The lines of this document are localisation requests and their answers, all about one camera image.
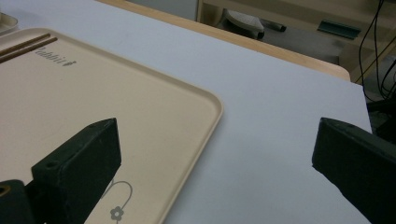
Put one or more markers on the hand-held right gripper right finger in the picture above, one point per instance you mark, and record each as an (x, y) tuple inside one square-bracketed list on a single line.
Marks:
[(358, 161)]

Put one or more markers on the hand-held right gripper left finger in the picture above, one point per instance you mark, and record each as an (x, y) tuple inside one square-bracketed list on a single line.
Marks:
[(77, 168)]

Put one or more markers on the large beige tray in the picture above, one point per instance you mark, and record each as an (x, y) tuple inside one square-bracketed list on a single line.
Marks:
[(109, 93)]

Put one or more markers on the wooden desk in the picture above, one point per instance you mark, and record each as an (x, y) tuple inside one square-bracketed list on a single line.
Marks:
[(311, 9)]

